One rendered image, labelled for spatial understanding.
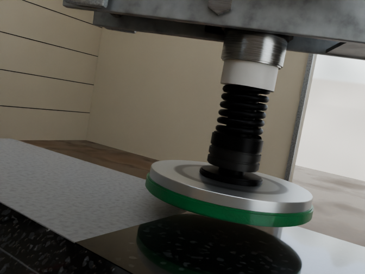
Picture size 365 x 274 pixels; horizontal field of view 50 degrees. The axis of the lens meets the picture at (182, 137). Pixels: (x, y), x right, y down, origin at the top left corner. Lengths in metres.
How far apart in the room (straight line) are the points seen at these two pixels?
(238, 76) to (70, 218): 0.26
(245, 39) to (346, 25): 0.11
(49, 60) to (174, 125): 2.18
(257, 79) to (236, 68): 0.03
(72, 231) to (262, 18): 0.31
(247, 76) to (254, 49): 0.03
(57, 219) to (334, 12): 0.38
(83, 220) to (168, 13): 0.25
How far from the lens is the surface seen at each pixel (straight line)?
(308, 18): 0.48
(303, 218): 0.48
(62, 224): 0.44
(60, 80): 6.68
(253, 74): 0.49
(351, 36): 0.49
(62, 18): 6.67
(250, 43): 0.49
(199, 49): 6.00
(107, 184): 0.63
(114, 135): 6.80
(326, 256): 0.50
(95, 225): 0.45
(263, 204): 0.44
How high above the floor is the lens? 1.02
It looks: 5 degrees down
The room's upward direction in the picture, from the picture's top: 10 degrees clockwise
